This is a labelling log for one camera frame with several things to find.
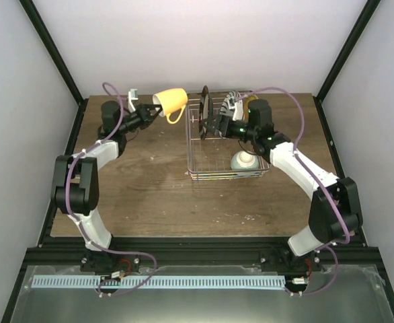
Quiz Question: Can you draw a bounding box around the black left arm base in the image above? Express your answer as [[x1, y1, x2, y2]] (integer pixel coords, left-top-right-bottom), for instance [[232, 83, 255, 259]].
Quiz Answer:
[[80, 250, 140, 275]]

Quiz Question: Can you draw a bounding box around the yellow ceramic mug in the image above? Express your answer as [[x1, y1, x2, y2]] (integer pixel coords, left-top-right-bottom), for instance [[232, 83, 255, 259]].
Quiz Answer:
[[152, 88, 188, 124]]

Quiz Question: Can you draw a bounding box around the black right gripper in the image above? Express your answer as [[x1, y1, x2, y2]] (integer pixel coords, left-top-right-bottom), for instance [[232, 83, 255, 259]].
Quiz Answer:
[[201, 114, 258, 142]]

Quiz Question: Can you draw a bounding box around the green dotted white bowl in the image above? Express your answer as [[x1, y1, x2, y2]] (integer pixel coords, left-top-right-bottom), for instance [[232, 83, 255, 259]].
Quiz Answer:
[[230, 151, 260, 177]]

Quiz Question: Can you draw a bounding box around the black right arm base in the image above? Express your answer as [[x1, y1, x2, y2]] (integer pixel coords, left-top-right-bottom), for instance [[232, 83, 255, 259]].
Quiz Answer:
[[259, 247, 321, 274]]

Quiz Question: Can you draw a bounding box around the steel wire dish rack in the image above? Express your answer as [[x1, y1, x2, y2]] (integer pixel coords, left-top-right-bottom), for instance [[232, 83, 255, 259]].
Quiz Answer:
[[184, 93, 270, 180]]

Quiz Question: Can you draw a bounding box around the light blue slotted cable duct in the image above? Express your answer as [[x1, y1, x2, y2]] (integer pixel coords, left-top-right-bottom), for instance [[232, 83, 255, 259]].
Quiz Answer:
[[31, 275, 286, 290]]

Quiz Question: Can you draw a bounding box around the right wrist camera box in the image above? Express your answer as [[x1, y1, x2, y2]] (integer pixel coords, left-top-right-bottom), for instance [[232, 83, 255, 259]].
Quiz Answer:
[[228, 98, 243, 120]]

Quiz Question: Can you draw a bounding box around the black aluminium frame post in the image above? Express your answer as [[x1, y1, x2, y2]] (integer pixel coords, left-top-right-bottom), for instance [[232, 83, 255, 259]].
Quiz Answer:
[[316, 0, 383, 98], [17, 0, 85, 105]]

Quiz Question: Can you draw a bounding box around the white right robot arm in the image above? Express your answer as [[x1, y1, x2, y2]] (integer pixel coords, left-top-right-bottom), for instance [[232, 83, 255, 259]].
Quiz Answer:
[[199, 95, 363, 271]]

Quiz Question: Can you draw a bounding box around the black front frame rail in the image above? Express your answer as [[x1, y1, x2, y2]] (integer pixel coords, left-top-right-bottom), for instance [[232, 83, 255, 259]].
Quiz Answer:
[[25, 235, 381, 266]]

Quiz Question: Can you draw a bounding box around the dark multicolour rimmed plate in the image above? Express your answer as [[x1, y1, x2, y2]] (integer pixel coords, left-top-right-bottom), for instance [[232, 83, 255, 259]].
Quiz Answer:
[[198, 85, 213, 141]]

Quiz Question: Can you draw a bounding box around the blue striped white plate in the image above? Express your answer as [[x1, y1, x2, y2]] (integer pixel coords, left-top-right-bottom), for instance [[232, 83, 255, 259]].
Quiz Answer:
[[220, 90, 243, 120]]

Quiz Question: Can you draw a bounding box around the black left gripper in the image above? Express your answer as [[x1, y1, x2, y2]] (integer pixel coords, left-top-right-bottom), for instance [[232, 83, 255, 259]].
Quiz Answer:
[[118, 103, 163, 135]]

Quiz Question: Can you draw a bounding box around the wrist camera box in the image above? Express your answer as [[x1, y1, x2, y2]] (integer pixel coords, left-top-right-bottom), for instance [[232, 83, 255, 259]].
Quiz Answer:
[[228, 98, 243, 120], [127, 89, 139, 112]]

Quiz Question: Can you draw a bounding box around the black aluminium frame post left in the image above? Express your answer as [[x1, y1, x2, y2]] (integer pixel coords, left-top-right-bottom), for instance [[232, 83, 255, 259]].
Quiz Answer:
[[17, 0, 85, 105]]

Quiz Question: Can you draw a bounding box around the yellow woven bamboo plate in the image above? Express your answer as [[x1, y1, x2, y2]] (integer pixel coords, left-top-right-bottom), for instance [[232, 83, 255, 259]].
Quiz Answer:
[[243, 94, 258, 122]]

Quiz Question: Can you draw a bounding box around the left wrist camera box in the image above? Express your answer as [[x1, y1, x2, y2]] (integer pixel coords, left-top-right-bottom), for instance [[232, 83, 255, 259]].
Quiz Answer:
[[127, 89, 139, 112]]

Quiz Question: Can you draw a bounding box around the black aluminium frame post right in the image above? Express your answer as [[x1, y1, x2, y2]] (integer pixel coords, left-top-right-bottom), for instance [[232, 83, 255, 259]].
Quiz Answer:
[[316, 0, 383, 98]]

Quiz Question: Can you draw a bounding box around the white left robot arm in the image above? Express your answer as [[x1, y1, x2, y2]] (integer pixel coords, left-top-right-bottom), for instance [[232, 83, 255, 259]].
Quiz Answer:
[[51, 100, 161, 272]]

